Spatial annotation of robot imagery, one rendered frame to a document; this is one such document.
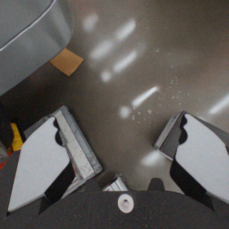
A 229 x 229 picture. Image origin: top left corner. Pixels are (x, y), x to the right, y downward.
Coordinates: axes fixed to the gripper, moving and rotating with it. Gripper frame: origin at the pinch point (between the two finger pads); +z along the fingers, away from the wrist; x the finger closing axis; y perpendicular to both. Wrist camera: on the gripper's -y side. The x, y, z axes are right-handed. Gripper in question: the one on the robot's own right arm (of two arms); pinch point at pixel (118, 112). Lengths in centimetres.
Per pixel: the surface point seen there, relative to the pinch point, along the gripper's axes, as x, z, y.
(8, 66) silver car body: -47, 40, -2
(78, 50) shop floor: -51, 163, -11
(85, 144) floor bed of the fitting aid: -33, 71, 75
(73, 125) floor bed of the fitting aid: -47, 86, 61
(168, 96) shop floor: 56, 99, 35
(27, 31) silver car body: -33, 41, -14
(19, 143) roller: -67, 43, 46
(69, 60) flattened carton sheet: -62, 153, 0
